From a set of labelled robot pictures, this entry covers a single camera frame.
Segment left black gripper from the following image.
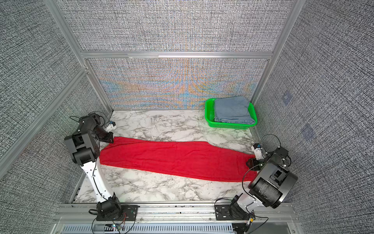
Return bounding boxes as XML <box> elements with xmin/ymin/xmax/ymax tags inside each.
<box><xmin>93</xmin><ymin>126</ymin><xmax>114</xmax><ymax>142</ymax></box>

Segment red long pants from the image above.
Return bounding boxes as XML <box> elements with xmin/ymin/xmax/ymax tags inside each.
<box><xmin>99</xmin><ymin>137</ymin><xmax>257</xmax><ymax>182</ymax></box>

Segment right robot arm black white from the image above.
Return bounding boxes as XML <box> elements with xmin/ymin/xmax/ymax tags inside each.
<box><xmin>228</xmin><ymin>146</ymin><xmax>298</xmax><ymax>220</ymax></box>

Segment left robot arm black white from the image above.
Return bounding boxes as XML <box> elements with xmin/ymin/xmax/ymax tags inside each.
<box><xmin>64</xmin><ymin>112</ymin><xmax>123</xmax><ymax>221</ymax></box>

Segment folded grey-blue cloth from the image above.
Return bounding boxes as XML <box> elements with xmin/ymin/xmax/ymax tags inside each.
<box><xmin>214</xmin><ymin>96</ymin><xmax>255</xmax><ymax>125</ymax></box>

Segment green plastic basket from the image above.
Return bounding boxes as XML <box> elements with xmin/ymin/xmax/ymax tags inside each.
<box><xmin>205</xmin><ymin>98</ymin><xmax>258</xmax><ymax>130</ymax></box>

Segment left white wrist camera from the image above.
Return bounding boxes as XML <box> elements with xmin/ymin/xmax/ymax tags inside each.
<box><xmin>105</xmin><ymin>121</ymin><xmax>117</xmax><ymax>132</ymax></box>

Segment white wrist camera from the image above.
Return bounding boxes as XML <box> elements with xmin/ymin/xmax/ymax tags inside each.
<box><xmin>251</xmin><ymin>143</ymin><xmax>266</xmax><ymax>160</ymax></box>
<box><xmin>105</xmin><ymin>121</ymin><xmax>117</xmax><ymax>132</ymax></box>

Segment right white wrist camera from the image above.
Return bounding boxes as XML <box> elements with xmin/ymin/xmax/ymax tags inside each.
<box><xmin>251</xmin><ymin>143</ymin><xmax>266</xmax><ymax>160</ymax></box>

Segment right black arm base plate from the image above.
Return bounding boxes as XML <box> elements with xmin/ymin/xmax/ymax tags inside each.
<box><xmin>214</xmin><ymin>204</ymin><xmax>256</xmax><ymax>221</ymax></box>

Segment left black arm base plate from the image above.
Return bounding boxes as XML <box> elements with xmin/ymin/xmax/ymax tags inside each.
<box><xmin>96</xmin><ymin>203</ymin><xmax>139</xmax><ymax>221</ymax></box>

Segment white slotted cable duct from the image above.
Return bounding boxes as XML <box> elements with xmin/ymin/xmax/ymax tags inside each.
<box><xmin>61</xmin><ymin>223</ymin><xmax>234</xmax><ymax>234</ymax></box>

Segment aluminium front rail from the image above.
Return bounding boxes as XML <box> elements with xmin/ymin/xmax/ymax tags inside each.
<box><xmin>52</xmin><ymin>200</ymin><xmax>300</xmax><ymax>224</ymax></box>

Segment aluminium cage frame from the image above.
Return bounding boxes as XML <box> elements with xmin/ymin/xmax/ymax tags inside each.
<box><xmin>0</xmin><ymin>0</ymin><xmax>306</xmax><ymax>223</ymax></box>

